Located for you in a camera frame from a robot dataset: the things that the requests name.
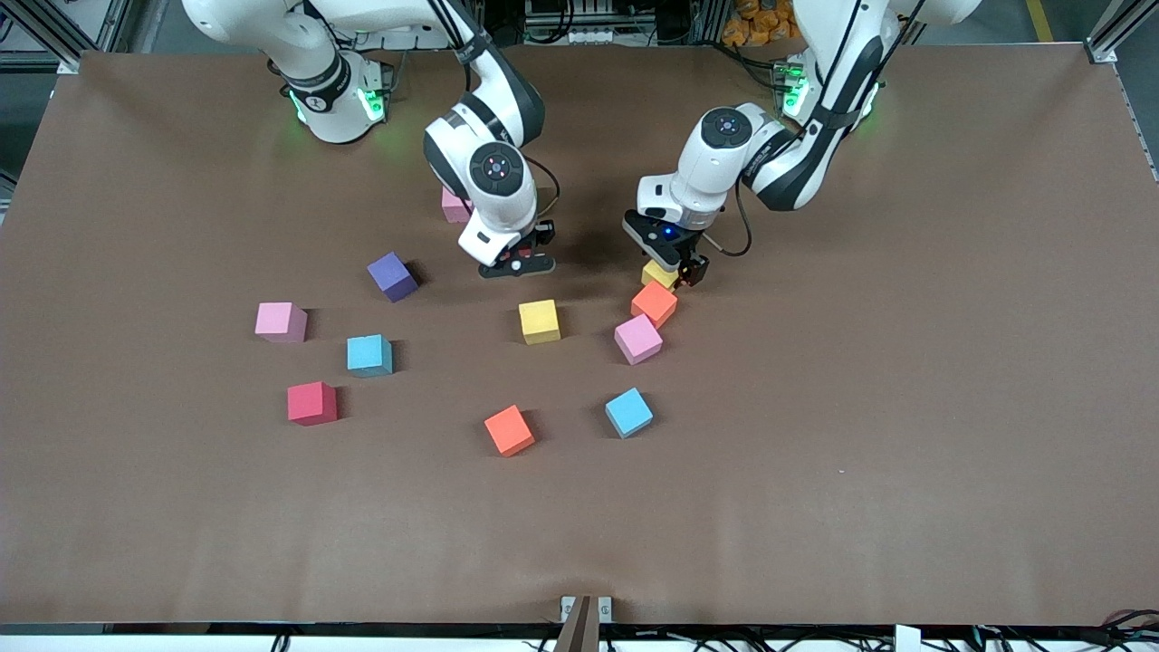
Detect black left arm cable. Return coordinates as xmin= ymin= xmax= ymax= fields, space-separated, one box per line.
xmin=706 ymin=177 xmax=755 ymax=258

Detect red foam cube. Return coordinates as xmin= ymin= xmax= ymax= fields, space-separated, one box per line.
xmin=287 ymin=381 xmax=339 ymax=427

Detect grey equipment box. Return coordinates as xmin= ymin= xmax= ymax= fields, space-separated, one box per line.
xmin=523 ymin=0 xmax=635 ymax=44

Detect brown wooden stick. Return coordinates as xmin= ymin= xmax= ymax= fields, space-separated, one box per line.
xmin=554 ymin=595 xmax=600 ymax=652

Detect orange foam cube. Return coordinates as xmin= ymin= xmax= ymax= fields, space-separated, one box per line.
xmin=630 ymin=280 xmax=679 ymax=330
xmin=484 ymin=404 xmax=536 ymax=458

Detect blue foam cube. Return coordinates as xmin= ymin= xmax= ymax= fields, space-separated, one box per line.
xmin=347 ymin=334 xmax=394 ymax=379
xmin=604 ymin=387 xmax=655 ymax=439

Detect aluminium frame profile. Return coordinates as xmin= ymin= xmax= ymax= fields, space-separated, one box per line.
xmin=0 ymin=0 xmax=137 ymax=73
xmin=1085 ymin=0 xmax=1159 ymax=64

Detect small metal bracket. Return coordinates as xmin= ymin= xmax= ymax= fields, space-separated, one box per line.
xmin=560 ymin=595 xmax=613 ymax=624

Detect orange snack packets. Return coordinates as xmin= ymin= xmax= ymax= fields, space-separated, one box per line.
xmin=722 ymin=0 xmax=804 ymax=48

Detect brown paper table cover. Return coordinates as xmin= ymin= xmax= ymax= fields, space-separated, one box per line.
xmin=0 ymin=43 xmax=1159 ymax=628

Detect purple foam cube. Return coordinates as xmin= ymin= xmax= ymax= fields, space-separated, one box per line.
xmin=366 ymin=251 xmax=420 ymax=303

